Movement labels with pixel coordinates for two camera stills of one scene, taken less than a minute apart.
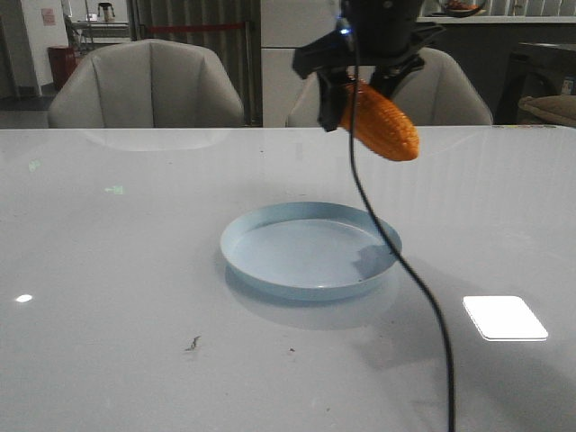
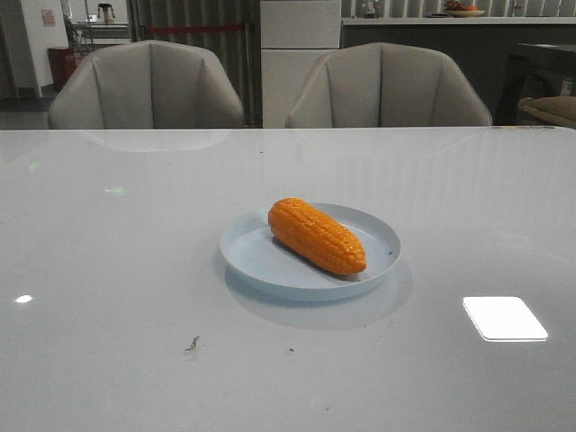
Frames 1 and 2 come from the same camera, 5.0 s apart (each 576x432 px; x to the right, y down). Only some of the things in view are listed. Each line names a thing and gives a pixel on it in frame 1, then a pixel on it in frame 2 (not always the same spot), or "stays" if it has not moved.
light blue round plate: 318,250 stays
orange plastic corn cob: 377,123 → 305,228
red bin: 63,62 stays
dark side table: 535,69 stays
